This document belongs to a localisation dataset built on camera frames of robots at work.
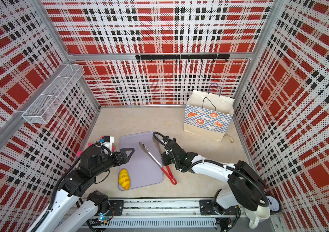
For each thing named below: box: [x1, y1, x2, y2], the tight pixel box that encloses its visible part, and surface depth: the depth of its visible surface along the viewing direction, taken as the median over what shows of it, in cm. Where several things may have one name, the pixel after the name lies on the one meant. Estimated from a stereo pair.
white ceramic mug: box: [244, 204, 271, 230], surface depth 66 cm
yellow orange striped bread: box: [118, 168, 131, 191], surface depth 82 cm
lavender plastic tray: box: [118, 130, 165, 189], surface depth 85 cm
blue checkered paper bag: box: [183, 83, 236, 142], surface depth 93 cm
